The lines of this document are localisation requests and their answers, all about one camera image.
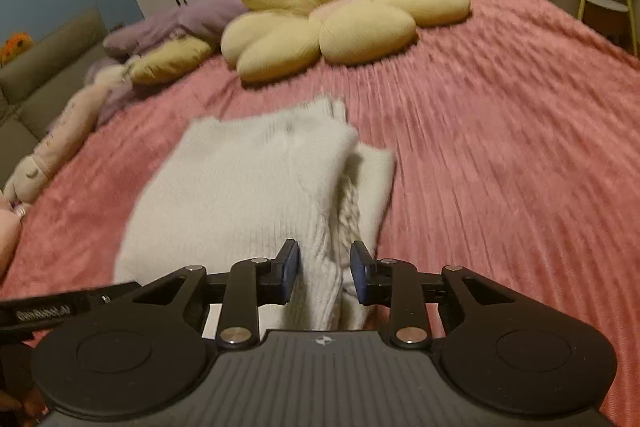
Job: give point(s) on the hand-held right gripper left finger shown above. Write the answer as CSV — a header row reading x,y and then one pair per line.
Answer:
x,y
292,272

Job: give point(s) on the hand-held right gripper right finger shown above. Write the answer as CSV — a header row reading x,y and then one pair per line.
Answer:
x,y
358,276

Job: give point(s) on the white knit sweater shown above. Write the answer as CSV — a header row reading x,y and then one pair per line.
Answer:
x,y
240,187

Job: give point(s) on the long pink plush toy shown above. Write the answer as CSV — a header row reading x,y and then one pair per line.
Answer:
x,y
60,137

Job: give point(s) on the pink ribbed bedspread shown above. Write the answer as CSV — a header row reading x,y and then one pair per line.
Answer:
x,y
500,132

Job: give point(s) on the olive sofa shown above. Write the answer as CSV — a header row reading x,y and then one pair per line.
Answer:
x,y
50,72

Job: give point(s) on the yellow flower cushion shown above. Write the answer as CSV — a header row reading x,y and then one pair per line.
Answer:
x,y
360,32

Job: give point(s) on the small yellow cushion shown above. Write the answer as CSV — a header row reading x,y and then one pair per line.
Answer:
x,y
170,59

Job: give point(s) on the orange plush toy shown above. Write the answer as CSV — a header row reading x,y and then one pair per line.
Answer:
x,y
15,47

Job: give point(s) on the purple flower cushion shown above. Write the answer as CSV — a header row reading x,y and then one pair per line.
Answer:
x,y
200,17

